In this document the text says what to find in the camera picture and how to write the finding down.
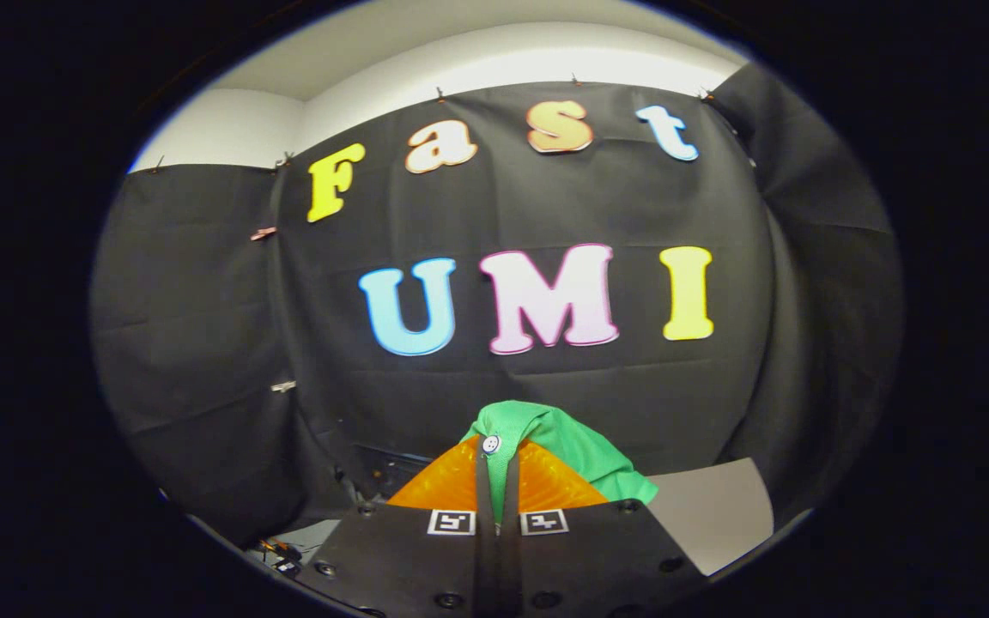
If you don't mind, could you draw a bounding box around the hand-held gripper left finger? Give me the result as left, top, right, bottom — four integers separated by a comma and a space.
293, 433, 498, 618

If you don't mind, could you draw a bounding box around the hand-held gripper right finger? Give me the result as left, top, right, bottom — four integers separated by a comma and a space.
497, 438, 712, 618

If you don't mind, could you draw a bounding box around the green polo shirt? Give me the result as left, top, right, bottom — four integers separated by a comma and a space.
460, 400, 660, 526

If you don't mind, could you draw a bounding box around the black backdrop cloth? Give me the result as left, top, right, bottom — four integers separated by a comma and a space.
89, 62, 903, 550

